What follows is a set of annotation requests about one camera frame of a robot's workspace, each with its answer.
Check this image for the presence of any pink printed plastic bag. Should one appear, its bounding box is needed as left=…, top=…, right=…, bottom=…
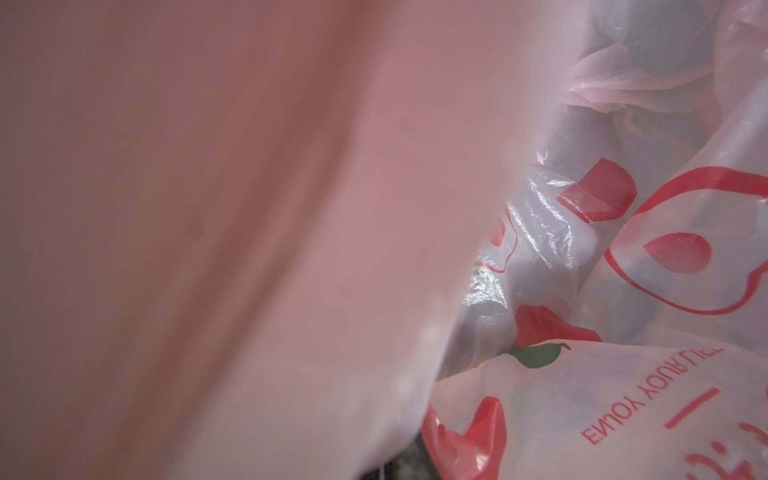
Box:
left=1, top=1, right=767, bottom=479

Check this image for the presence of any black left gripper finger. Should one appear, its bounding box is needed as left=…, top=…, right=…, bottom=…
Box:
left=377, top=440, right=441, bottom=480

